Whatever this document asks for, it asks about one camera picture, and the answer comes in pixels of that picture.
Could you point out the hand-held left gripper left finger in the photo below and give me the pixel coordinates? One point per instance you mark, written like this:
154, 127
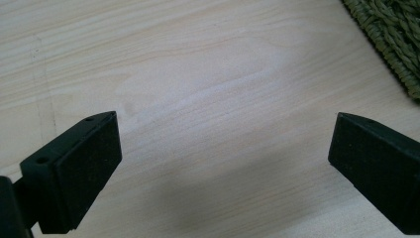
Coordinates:
76, 175

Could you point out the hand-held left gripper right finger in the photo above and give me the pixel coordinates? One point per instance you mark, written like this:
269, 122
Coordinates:
379, 165

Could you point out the green woven mat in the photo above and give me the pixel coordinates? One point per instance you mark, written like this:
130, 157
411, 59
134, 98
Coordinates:
393, 36

